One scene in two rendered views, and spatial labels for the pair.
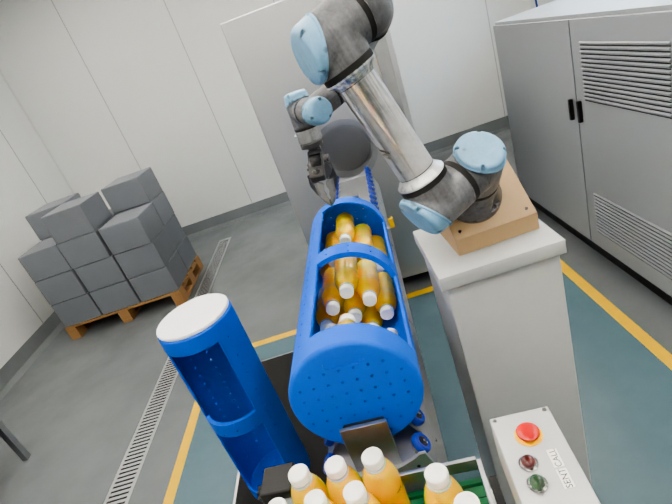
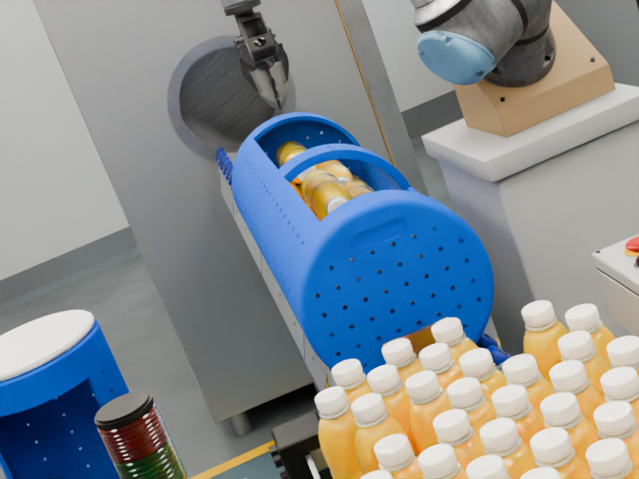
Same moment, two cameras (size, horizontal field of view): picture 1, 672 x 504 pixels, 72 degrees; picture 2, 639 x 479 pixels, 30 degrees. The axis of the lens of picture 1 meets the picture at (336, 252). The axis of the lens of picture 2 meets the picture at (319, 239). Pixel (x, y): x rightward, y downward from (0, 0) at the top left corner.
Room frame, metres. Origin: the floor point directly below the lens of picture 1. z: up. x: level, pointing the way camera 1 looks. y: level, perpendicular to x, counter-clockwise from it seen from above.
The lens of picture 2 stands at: (-0.75, 0.52, 1.69)
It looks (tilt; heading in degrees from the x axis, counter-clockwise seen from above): 17 degrees down; 346
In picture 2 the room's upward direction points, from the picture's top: 21 degrees counter-clockwise
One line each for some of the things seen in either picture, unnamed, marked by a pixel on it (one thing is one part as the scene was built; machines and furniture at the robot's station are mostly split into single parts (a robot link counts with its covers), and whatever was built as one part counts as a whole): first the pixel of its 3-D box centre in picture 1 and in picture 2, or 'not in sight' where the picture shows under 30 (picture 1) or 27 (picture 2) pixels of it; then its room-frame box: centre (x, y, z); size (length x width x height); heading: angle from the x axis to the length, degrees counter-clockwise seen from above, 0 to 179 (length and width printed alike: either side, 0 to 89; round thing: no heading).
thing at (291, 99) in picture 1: (300, 110); not in sight; (1.44, -0.05, 1.59); 0.09 x 0.08 x 0.11; 18
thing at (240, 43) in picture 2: (317, 159); (251, 33); (1.45, -0.05, 1.43); 0.09 x 0.08 x 0.12; 171
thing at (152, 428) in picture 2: not in sight; (132, 430); (0.40, 0.49, 1.23); 0.06 x 0.06 x 0.04
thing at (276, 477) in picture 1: (287, 493); (312, 459); (0.71, 0.28, 0.95); 0.10 x 0.07 x 0.10; 81
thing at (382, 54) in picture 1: (423, 209); (407, 172); (2.14, -0.49, 0.85); 0.06 x 0.06 x 1.70; 81
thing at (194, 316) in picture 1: (192, 316); (27, 346); (1.53, 0.58, 1.03); 0.28 x 0.28 x 0.01
